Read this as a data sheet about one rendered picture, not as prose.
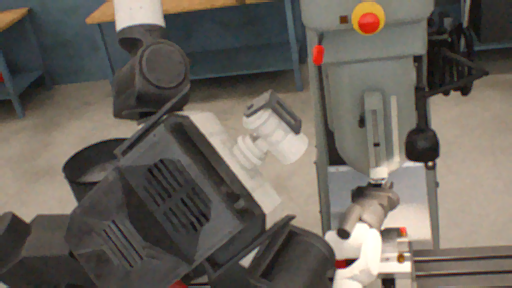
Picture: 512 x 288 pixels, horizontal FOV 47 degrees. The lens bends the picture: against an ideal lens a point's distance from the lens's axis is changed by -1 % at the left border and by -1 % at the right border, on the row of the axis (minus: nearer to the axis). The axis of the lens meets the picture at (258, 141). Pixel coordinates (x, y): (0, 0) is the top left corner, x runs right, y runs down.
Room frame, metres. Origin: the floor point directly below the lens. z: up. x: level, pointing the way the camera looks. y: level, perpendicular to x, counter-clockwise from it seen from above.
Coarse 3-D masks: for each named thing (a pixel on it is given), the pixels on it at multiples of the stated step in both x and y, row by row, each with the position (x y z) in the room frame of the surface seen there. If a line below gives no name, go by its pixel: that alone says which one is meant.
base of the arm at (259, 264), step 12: (288, 228) 0.85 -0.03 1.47; (300, 228) 0.85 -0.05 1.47; (276, 240) 0.83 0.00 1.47; (312, 240) 0.82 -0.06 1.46; (324, 240) 0.82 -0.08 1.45; (264, 252) 0.81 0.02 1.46; (276, 252) 0.81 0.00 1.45; (252, 264) 0.79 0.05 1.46; (264, 264) 0.78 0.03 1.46; (252, 276) 0.76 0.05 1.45; (264, 276) 0.78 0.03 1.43
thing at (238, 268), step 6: (276, 222) 1.38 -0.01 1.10; (240, 264) 1.30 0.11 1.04; (228, 270) 1.30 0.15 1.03; (234, 270) 1.30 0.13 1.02; (240, 270) 1.30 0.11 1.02; (222, 276) 1.30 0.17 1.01; (228, 276) 1.30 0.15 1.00; (234, 276) 1.30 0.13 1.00; (240, 276) 1.30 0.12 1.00; (210, 282) 1.30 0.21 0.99; (216, 282) 1.30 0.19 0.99; (222, 282) 1.30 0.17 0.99; (228, 282) 1.30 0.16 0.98; (234, 282) 1.30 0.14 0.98; (240, 282) 1.30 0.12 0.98; (246, 282) 1.30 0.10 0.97
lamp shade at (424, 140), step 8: (416, 128) 1.06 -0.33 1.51; (424, 128) 1.05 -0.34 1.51; (408, 136) 1.05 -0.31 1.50; (416, 136) 1.04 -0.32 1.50; (424, 136) 1.03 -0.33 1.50; (432, 136) 1.03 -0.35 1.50; (408, 144) 1.04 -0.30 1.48; (416, 144) 1.03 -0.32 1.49; (424, 144) 1.02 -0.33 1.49; (432, 144) 1.02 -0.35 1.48; (408, 152) 1.04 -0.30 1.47; (416, 152) 1.02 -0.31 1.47; (424, 152) 1.02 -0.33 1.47; (432, 152) 1.02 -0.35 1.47; (416, 160) 1.02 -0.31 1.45; (424, 160) 1.02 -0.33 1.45; (432, 160) 1.02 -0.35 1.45
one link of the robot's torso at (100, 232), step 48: (144, 144) 0.80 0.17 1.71; (192, 144) 0.82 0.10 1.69; (240, 144) 0.92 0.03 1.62; (96, 192) 0.81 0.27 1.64; (144, 192) 0.77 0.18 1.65; (192, 192) 0.75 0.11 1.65; (240, 192) 0.80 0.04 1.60; (96, 240) 0.79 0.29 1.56; (144, 240) 0.94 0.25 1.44; (192, 240) 0.72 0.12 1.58; (240, 240) 0.79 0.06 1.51
